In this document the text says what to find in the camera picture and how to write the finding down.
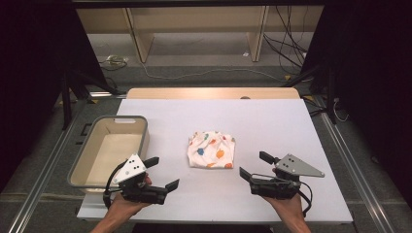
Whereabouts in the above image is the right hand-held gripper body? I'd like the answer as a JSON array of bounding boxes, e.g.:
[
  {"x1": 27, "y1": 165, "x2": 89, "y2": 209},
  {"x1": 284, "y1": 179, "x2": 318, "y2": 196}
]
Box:
[{"x1": 248, "y1": 153, "x2": 326, "y2": 201}]

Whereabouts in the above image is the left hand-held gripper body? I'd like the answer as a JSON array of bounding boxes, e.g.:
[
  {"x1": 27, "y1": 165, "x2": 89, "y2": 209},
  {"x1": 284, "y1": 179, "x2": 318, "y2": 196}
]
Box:
[{"x1": 111, "y1": 152, "x2": 170, "y2": 206}]

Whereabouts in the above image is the short white cable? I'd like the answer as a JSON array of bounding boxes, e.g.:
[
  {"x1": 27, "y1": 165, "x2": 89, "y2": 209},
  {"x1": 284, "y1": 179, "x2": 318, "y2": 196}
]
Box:
[{"x1": 332, "y1": 98, "x2": 350, "y2": 123}]

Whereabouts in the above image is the aluminium floor rail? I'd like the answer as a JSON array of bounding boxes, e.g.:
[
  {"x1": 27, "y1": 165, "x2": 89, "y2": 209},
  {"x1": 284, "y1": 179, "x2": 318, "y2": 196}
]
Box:
[
  {"x1": 314, "y1": 96, "x2": 396, "y2": 233},
  {"x1": 7, "y1": 96, "x2": 95, "y2": 233}
]

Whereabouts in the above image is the light wooden desk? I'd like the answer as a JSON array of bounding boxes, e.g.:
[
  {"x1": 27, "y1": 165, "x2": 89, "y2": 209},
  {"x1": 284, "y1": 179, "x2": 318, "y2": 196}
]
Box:
[{"x1": 125, "y1": 86, "x2": 301, "y2": 101}]

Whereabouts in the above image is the coiled pale cable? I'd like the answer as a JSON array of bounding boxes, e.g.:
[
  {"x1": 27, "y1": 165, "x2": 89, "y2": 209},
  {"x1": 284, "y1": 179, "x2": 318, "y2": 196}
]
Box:
[{"x1": 98, "y1": 54, "x2": 129, "y2": 72}]

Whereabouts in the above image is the beige basket with grey rim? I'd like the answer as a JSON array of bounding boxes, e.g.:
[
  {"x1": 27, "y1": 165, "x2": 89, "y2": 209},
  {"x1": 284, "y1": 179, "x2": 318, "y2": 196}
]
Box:
[{"x1": 66, "y1": 115, "x2": 151, "y2": 195}]

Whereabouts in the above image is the bundle of black cables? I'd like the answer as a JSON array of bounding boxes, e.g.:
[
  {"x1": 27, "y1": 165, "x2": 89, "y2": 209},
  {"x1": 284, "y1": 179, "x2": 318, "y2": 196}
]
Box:
[{"x1": 262, "y1": 5, "x2": 309, "y2": 76}]

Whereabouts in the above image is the white table board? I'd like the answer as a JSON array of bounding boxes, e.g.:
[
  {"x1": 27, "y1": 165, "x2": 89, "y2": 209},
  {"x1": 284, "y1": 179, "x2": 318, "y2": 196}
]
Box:
[{"x1": 76, "y1": 98, "x2": 355, "y2": 225}]

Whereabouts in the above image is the person's left hand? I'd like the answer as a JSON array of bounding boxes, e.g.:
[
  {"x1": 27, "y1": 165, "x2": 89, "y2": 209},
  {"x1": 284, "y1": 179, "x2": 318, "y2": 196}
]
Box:
[{"x1": 107, "y1": 192, "x2": 154, "y2": 220}]

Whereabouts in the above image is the long white floor cable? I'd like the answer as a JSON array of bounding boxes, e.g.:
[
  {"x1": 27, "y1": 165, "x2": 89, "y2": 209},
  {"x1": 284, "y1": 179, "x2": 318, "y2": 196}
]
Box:
[{"x1": 140, "y1": 62, "x2": 287, "y2": 83}]

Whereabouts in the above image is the black tripod stand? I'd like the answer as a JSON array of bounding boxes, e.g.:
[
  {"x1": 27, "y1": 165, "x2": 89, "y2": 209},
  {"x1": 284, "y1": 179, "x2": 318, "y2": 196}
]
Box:
[
  {"x1": 284, "y1": 63, "x2": 338, "y2": 126},
  {"x1": 60, "y1": 68, "x2": 121, "y2": 131}
]

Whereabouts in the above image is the person's right hand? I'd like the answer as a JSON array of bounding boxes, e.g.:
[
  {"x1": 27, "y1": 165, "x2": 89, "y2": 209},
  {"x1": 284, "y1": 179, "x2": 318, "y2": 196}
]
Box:
[{"x1": 261, "y1": 193, "x2": 308, "y2": 221}]

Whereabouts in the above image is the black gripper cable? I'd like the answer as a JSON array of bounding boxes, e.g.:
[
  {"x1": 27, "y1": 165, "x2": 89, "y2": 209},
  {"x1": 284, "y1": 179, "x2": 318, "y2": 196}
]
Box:
[
  {"x1": 102, "y1": 159, "x2": 129, "y2": 209},
  {"x1": 296, "y1": 180, "x2": 314, "y2": 218}
]

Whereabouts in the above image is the black curtain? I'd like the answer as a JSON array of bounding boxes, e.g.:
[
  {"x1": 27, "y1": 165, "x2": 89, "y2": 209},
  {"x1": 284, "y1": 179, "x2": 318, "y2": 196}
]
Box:
[
  {"x1": 300, "y1": 0, "x2": 412, "y2": 210},
  {"x1": 0, "y1": 0, "x2": 109, "y2": 192}
]

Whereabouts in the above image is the white cloth with colourful print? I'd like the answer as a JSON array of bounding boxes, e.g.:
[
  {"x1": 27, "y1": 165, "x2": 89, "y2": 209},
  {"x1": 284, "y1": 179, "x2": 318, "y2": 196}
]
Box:
[{"x1": 187, "y1": 130, "x2": 237, "y2": 170}]

